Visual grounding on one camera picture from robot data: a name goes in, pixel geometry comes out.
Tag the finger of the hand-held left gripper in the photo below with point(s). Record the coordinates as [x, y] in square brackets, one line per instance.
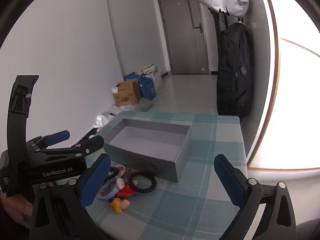
[58, 136]
[90, 143]

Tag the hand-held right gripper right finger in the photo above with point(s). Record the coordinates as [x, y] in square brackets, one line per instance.
[228, 180]

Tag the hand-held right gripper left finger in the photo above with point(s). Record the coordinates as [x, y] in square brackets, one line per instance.
[95, 180]

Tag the blue purple silicone wristband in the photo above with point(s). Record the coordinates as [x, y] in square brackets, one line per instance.
[106, 186]

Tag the pink pig toy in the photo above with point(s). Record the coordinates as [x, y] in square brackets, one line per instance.
[122, 203]

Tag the grey cardboard box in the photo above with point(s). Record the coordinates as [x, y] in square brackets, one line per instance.
[150, 142]

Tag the person's left hand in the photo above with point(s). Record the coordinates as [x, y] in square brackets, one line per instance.
[17, 210]

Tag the round white red badge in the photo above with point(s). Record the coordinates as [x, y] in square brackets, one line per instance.
[121, 171]

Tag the teal checked tablecloth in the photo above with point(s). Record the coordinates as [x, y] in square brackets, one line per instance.
[200, 205]

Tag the crumpled clear plastic bags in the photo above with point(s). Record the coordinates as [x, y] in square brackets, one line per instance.
[117, 110]

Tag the brown cardboard box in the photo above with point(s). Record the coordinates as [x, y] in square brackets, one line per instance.
[127, 95]

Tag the blue cardboard box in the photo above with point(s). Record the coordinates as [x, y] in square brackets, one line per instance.
[147, 87]

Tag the white woven bag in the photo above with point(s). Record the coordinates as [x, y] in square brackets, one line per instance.
[157, 82]

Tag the beige canvas tote bag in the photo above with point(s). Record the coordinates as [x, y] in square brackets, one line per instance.
[148, 68]

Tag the black jacket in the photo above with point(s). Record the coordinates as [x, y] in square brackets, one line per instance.
[232, 75]

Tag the grey door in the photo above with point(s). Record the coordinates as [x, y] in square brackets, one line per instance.
[180, 42]

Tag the black coat rack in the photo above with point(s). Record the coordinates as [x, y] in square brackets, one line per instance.
[217, 22]

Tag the bright window with wooden frame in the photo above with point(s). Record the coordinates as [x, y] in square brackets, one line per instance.
[295, 105]

